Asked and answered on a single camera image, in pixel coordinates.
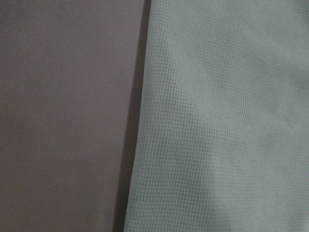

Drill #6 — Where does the olive green long-sleeve shirt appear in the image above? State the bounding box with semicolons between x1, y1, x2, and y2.
124;0;309;232

